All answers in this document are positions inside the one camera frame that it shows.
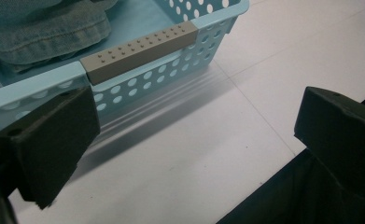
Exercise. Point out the light blue perforated plastic basket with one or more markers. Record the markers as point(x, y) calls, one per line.
point(55, 77)

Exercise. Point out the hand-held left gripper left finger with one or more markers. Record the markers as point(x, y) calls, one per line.
point(49, 146)

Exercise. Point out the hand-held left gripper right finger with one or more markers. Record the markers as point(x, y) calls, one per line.
point(339, 130)

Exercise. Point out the white table cover board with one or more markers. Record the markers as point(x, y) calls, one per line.
point(202, 140)

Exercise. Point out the blue denim garment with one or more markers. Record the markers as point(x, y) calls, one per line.
point(46, 31)

